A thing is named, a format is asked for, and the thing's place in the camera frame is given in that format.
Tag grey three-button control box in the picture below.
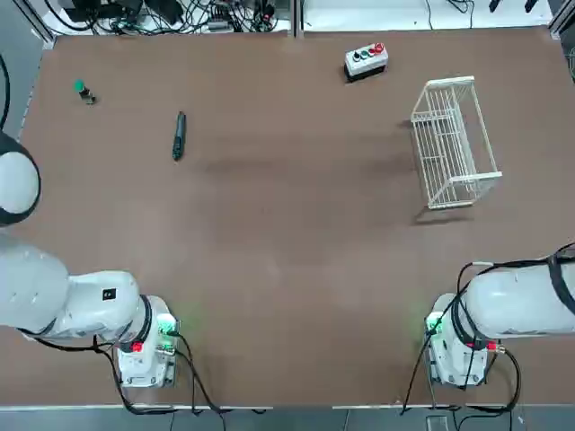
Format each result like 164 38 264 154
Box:
343 42 388 84

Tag silver aluminium frame bar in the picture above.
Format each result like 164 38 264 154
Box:
547 0 575 44
24 0 58 48

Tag green push button switch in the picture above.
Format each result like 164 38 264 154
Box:
73 78 99 106

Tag thin black cable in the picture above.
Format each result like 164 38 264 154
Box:
424 0 477 29

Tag silver aluminium frame post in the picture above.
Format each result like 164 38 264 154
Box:
290 0 305 39

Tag black electronic equipment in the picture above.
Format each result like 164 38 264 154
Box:
71 0 145 22

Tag white wire rack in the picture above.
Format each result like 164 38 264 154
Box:
409 75 503 211

